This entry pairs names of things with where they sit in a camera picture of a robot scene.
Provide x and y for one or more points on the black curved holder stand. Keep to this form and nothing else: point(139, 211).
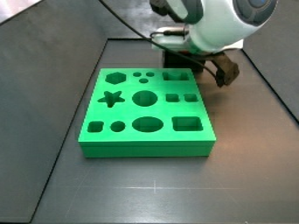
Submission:
point(173, 61)

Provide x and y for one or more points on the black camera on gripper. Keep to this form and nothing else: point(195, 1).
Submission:
point(227, 70)

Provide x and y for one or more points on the green foam shape board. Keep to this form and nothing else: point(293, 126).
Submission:
point(145, 113)

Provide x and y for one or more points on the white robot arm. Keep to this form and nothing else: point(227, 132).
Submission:
point(215, 25)

